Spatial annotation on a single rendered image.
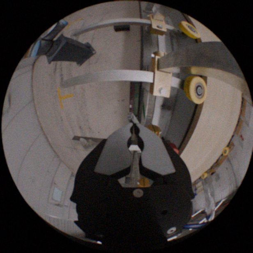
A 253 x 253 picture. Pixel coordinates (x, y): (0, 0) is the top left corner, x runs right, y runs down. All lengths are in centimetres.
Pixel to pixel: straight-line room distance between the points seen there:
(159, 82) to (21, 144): 273
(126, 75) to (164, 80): 10
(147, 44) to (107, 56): 80
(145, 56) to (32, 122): 274
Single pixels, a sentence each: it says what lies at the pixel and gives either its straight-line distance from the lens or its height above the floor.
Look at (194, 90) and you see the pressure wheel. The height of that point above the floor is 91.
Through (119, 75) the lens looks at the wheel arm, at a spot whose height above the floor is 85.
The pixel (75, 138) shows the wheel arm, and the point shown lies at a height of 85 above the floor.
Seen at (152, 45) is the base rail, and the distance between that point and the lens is 44.
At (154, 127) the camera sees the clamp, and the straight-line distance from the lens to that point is 30.
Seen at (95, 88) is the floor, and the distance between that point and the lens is 118.
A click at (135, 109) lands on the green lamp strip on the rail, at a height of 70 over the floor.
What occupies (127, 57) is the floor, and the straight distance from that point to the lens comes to 112.
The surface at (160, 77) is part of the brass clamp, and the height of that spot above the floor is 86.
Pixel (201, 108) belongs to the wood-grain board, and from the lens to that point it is 30.
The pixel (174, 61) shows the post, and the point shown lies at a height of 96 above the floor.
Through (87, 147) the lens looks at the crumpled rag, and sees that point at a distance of 35.
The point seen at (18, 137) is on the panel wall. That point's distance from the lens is 262.
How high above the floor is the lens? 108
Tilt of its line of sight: 57 degrees down
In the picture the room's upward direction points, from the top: 177 degrees counter-clockwise
